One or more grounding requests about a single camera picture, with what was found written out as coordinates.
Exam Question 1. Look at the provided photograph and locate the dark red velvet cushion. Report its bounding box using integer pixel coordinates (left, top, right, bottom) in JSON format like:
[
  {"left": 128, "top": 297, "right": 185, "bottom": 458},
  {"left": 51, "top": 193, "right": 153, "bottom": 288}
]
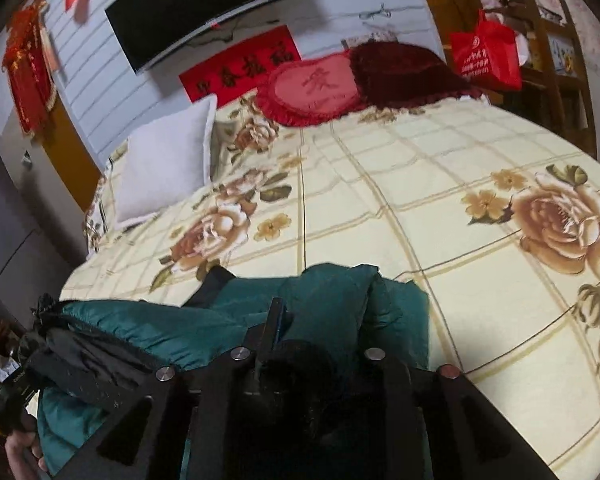
[{"left": 349, "top": 41, "right": 482, "bottom": 108}]

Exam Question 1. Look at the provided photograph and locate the left hand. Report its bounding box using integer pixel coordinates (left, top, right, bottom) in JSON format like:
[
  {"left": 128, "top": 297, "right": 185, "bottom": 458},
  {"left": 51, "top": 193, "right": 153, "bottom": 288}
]
[{"left": 5, "top": 411, "right": 48, "bottom": 480}]

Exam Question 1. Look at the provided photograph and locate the wooden chair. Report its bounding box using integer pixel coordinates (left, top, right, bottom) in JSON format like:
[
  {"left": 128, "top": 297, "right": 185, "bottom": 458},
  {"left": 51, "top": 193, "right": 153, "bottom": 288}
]
[{"left": 502, "top": 0, "right": 597, "bottom": 157}]

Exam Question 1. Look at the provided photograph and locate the grey refrigerator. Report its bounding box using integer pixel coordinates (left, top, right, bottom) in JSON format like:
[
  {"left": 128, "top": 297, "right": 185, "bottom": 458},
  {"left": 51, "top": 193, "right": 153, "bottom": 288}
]
[{"left": 0, "top": 153, "right": 85, "bottom": 326}]

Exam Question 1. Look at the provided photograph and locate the red hanging knot ornament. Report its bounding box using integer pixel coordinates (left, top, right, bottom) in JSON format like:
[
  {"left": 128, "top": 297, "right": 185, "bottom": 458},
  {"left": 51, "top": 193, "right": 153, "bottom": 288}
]
[{"left": 2, "top": 0, "right": 58, "bottom": 136}]

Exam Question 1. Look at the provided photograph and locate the floral cream bed sheet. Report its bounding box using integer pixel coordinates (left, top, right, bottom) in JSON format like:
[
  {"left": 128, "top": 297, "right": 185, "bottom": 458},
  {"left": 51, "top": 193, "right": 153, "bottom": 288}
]
[{"left": 61, "top": 94, "right": 600, "bottom": 479}]

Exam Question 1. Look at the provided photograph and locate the white square pillow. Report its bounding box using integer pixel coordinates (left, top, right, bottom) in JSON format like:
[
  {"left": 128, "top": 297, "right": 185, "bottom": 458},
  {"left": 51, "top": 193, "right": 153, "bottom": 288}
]
[{"left": 114, "top": 93, "right": 218, "bottom": 229}]

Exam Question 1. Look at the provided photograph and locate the red calligraphy banner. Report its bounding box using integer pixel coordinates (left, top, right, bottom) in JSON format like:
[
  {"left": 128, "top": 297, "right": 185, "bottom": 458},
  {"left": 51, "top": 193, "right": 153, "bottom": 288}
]
[{"left": 178, "top": 25, "right": 301, "bottom": 107}]

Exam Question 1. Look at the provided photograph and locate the red shopping bag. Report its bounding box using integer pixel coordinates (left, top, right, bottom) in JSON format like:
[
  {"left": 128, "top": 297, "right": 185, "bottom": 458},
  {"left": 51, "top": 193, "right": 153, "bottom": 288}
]
[{"left": 449, "top": 10, "right": 522, "bottom": 92}]

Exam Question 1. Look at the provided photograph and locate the green quilted puffer jacket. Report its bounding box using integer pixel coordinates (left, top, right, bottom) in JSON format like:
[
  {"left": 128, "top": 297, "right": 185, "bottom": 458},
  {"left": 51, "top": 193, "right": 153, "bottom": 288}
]
[{"left": 34, "top": 261, "right": 432, "bottom": 480}]

